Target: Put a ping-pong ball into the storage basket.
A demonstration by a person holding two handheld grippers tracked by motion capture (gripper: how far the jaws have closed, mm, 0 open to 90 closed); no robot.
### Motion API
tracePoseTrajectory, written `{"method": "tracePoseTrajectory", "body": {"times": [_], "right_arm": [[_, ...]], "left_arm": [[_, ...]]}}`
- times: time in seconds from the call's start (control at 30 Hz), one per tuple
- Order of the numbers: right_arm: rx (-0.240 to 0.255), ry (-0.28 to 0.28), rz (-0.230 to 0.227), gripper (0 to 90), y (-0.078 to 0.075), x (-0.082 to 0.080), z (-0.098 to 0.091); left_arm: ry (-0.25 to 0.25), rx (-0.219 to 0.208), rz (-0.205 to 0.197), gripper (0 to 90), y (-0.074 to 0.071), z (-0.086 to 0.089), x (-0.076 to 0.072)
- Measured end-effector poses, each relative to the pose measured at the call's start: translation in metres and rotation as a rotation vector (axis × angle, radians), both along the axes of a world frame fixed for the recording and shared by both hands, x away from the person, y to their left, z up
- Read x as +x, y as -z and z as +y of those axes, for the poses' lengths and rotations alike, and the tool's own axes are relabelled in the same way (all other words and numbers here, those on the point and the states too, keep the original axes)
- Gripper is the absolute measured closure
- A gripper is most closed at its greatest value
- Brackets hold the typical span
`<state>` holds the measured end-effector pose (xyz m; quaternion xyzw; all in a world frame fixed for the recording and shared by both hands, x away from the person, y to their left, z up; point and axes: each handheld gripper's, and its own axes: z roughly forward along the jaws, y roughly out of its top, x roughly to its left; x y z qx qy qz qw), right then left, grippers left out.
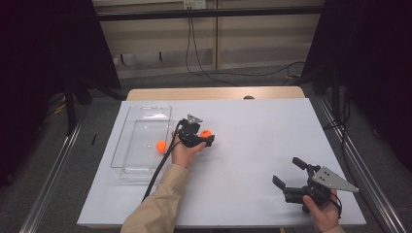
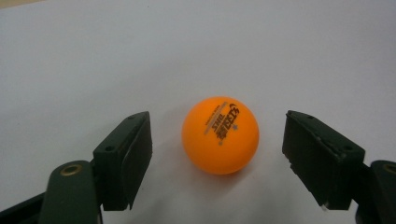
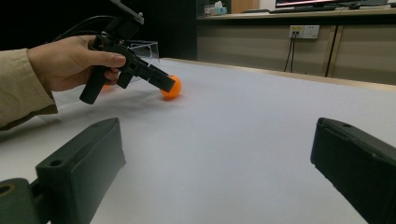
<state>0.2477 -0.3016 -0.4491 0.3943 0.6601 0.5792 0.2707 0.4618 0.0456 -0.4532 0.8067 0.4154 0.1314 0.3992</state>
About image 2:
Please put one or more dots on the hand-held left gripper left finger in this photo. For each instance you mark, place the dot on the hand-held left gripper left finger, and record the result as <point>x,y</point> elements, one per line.
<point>121,161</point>

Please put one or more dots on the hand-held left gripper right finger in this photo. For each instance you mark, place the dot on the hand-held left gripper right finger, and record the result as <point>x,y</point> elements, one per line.
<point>323,158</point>

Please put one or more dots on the orange table tennis ball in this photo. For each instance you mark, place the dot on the orange table tennis ball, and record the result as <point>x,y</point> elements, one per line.
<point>220,146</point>

